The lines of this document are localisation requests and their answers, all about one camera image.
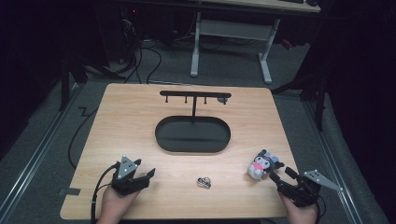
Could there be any hand-held gripper cable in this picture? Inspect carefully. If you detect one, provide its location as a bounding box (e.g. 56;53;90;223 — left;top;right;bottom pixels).
91;161;120;224
314;194;327;224

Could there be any aluminium floor rail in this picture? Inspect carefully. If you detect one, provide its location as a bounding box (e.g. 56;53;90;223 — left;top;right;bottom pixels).
303;101;363;224
0;82;80;216

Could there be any white-framed desk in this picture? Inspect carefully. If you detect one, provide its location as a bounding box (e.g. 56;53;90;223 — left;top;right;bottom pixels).
190;0;321;85

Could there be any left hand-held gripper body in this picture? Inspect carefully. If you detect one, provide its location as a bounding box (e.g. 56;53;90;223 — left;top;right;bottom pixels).
110;155;149;196

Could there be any black hook rack with tray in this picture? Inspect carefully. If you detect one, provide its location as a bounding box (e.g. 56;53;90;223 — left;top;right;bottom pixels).
154;90;233;154

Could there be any grey tape strip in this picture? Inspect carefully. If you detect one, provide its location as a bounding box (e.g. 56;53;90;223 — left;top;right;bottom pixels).
59;188;81;197

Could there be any bundle of black cables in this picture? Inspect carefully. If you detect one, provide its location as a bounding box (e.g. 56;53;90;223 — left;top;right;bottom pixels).
83;12;163;85

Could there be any black and white plush keychain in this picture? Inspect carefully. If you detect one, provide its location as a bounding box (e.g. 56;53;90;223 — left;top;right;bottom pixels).
247;148;285;181

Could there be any person's left hand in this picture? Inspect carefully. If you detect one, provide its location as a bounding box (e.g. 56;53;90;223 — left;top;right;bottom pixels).
96;186;141;224

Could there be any left hand-held gripper cable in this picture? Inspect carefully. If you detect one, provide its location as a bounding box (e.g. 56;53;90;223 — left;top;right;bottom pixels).
91;161;120;224

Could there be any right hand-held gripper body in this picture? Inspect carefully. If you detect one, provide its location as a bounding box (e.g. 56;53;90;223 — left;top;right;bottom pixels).
277;169;344;208

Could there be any right hand-held gripper cable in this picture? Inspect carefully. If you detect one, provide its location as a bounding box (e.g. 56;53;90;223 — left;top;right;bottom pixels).
314;194;327;224

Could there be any black metal stand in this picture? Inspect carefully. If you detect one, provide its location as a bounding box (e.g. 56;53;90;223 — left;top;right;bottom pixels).
59;46;90;112
272;69;329;133

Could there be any person's right hand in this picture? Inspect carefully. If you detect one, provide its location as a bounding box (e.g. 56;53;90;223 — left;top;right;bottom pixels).
278;191;319;224

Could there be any black floor cable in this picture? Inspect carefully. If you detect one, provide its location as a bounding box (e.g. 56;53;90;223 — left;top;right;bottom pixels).
67;106;99;171

